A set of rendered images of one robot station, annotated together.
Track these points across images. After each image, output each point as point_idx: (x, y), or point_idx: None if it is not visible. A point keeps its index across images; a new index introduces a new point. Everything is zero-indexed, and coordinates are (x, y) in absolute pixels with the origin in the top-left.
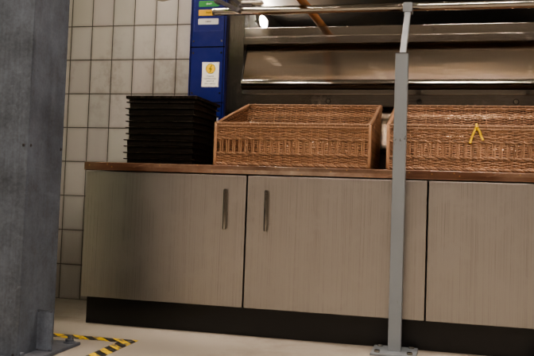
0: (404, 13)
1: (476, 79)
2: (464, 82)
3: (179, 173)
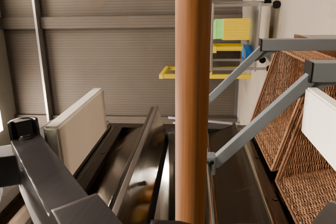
0: (219, 153)
1: (263, 214)
2: (269, 222)
3: None
